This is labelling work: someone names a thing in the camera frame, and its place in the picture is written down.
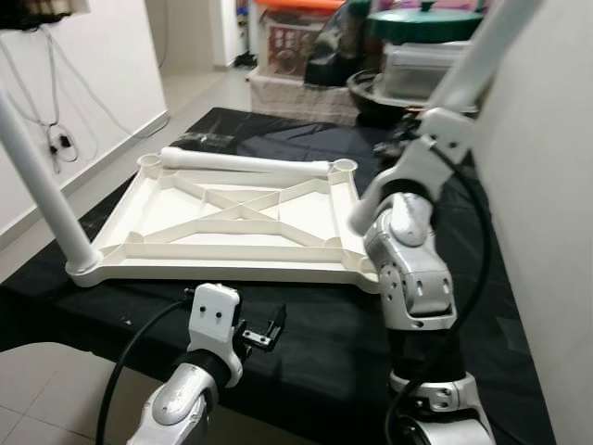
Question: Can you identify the white plastic children table top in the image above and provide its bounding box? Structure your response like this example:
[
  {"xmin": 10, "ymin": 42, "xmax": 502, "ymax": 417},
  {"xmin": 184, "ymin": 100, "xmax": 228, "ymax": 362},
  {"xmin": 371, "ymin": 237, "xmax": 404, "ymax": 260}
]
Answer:
[{"xmin": 67, "ymin": 153, "xmax": 409, "ymax": 296}]

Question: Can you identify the black tablecloth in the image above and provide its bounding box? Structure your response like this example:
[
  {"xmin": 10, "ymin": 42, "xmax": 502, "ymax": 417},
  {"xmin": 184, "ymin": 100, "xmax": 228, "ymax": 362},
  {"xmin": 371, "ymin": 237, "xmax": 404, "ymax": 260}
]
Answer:
[{"xmin": 0, "ymin": 107, "xmax": 557, "ymax": 445}]

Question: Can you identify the black round bowl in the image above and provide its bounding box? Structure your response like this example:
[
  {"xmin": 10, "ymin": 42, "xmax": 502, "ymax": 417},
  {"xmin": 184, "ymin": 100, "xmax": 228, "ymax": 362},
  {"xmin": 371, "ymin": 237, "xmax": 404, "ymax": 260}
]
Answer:
[{"xmin": 347, "ymin": 70, "xmax": 436, "ymax": 126}]

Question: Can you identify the clear plastic storage box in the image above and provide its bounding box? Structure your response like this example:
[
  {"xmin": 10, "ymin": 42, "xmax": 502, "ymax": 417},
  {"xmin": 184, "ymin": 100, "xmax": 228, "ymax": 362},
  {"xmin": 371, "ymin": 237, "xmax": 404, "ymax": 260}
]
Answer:
[{"xmin": 382, "ymin": 42, "xmax": 492, "ymax": 103}]

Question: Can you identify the beige patterned box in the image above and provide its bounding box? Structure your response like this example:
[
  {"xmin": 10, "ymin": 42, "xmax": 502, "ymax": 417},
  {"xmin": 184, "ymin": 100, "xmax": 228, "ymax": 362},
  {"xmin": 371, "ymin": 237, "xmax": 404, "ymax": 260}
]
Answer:
[{"xmin": 247, "ymin": 72, "xmax": 358, "ymax": 121}]

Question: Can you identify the green round lid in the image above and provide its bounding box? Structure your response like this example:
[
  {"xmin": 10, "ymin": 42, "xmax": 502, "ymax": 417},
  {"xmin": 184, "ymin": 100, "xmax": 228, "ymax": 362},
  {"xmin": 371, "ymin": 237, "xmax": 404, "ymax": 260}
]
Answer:
[{"xmin": 366, "ymin": 0, "xmax": 487, "ymax": 45}]

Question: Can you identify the orange lid storage box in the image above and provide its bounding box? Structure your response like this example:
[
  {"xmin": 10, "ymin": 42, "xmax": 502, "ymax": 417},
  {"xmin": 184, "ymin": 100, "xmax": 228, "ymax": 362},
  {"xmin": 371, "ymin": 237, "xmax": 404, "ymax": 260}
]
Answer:
[{"xmin": 255, "ymin": 0, "xmax": 344, "ymax": 80}]

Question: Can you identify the black head mop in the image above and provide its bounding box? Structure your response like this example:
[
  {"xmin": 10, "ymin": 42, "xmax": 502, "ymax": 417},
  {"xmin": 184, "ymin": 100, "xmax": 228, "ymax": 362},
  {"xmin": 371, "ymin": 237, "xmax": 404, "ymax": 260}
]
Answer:
[{"xmin": 232, "ymin": 0, "xmax": 260, "ymax": 68}]

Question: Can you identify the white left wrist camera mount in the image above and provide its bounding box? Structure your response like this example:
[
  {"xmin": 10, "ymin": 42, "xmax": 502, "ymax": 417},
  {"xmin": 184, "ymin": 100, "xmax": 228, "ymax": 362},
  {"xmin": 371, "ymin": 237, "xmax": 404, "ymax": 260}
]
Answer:
[{"xmin": 188, "ymin": 284, "xmax": 244, "ymax": 386}]

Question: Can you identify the black wall cable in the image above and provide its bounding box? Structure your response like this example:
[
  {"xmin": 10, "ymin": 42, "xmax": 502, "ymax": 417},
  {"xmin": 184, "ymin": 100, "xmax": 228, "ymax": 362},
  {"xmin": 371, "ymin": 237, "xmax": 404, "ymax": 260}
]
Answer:
[{"xmin": 0, "ymin": 23, "xmax": 172, "ymax": 177}]

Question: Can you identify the black wire rack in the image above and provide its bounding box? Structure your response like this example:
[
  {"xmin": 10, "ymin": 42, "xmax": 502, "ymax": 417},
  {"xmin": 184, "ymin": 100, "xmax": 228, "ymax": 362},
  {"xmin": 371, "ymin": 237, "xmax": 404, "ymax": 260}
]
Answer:
[{"xmin": 0, "ymin": 0, "xmax": 89, "ymax": 29}]

